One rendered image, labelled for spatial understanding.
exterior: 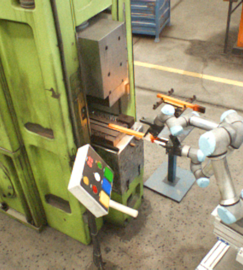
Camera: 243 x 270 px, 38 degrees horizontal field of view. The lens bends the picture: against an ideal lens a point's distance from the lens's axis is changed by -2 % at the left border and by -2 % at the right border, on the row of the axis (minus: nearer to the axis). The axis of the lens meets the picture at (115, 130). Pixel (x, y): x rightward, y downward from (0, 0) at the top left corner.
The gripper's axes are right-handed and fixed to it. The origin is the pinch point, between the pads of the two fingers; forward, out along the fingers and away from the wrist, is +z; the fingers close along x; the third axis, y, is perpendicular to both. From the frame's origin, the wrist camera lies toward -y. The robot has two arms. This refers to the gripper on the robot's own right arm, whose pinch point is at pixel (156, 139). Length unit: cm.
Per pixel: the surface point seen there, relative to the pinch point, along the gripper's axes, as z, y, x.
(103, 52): 27, -67, -13
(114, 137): 28.6, 2.2, -8.4
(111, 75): 27, -48, -7
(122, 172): 22.0, 29.4, -13.3
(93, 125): 49.3, 1.0, -4.3
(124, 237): 20, 100, -22
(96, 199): 4, -6, -68
